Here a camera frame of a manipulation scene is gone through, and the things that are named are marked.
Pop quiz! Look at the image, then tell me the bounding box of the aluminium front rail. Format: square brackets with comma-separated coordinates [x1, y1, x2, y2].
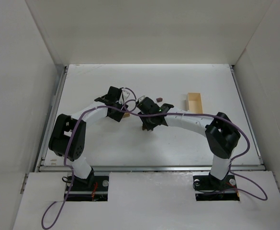
[37, 164, 266, 172]

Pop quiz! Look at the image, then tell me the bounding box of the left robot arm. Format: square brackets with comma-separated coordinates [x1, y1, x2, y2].
[48, 86, 130, 189]

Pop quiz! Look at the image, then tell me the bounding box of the light striped wood block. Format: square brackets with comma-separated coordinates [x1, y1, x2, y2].
[123, 113, 130, 118]

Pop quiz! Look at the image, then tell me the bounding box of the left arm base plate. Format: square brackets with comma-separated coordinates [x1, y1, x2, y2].
[62, 175, 109, 202]

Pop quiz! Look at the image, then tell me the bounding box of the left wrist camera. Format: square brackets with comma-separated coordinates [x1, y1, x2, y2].
[119, 88, 131, 104]

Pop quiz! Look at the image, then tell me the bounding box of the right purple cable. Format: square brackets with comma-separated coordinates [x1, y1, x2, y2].
[124, 100, 268, 201]

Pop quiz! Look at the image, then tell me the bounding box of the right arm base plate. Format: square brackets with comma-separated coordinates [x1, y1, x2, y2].
[192, 175, 240, 201]

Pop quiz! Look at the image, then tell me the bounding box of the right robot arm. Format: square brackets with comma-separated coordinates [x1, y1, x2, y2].
[135, 96, 241, 190]

